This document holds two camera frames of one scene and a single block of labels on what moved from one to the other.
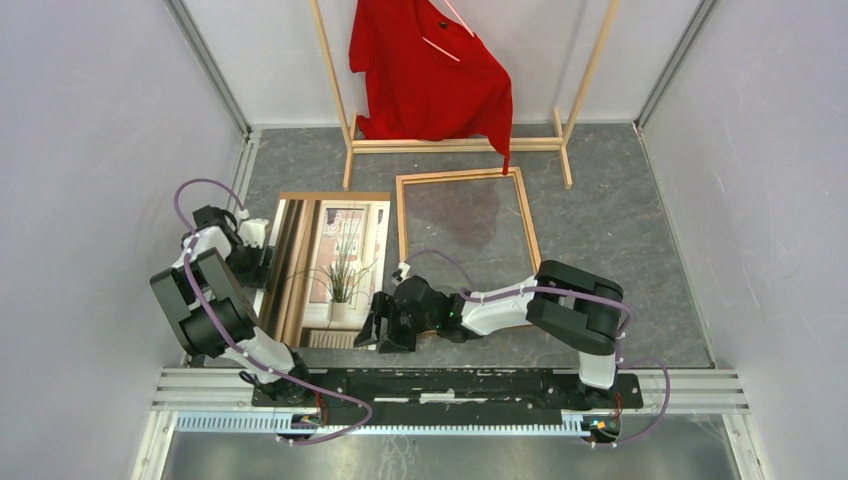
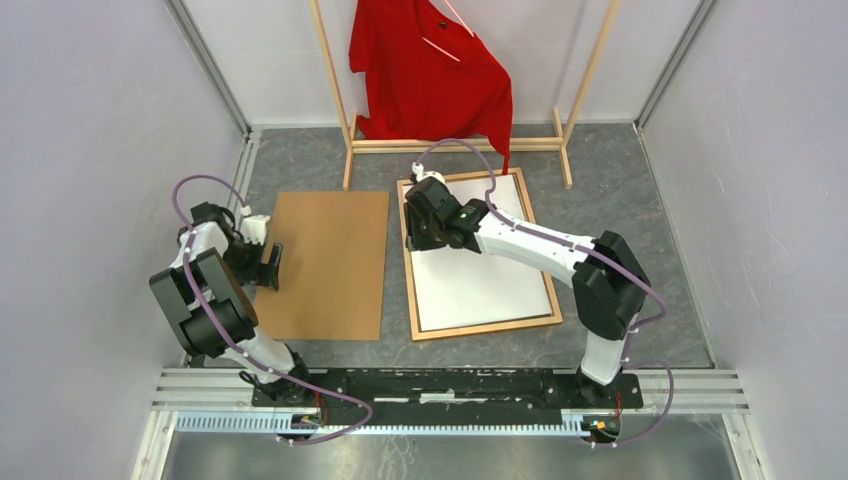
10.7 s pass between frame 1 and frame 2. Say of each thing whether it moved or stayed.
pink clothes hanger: stayed
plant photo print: moved
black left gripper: stayed
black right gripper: moved
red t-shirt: stayed
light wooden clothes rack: stayed
